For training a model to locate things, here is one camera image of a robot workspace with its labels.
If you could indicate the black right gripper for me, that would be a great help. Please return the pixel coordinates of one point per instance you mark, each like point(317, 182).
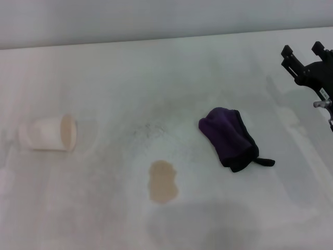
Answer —
point(318, 75)

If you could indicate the purple rag with black trim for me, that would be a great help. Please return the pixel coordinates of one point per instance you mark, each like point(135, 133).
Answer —
point(226, 135)

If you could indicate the white paper cup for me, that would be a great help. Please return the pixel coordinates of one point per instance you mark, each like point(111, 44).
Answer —
point(45, 134)

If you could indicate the brown water stain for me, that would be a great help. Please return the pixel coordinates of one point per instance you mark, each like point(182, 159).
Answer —
point(162, 182)

